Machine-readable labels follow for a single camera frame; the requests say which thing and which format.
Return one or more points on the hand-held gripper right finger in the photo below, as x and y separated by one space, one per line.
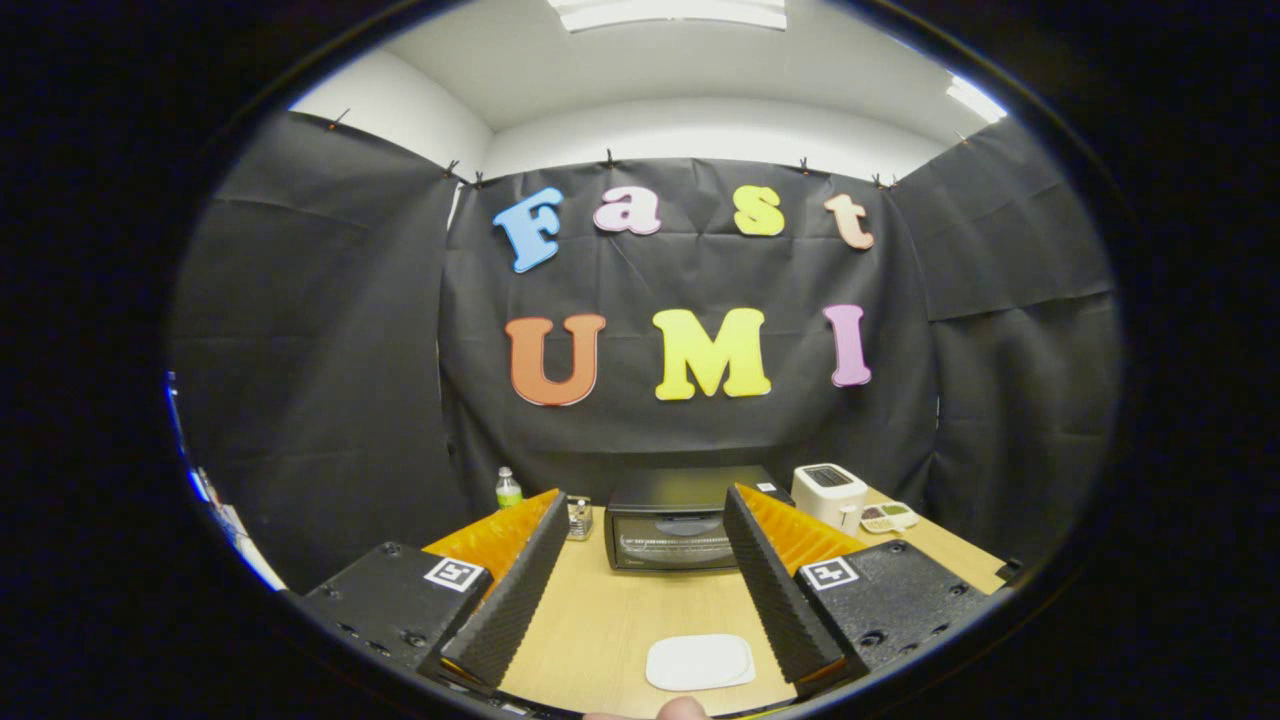
775 590

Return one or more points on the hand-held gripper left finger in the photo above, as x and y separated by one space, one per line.
515 590

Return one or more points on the black toaster oven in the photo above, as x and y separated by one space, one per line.
670 490

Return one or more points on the white pop-up toaster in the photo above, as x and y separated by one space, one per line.
830 498

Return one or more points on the small glass jar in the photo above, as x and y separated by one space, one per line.
579 520

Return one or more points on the green label water bottle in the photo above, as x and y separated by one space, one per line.
508 492

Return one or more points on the white rectangular plate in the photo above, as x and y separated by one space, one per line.
700 662

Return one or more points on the white divided dish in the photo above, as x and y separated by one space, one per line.
888 517

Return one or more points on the ceiling light panel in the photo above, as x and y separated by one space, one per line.
975 100
665 12

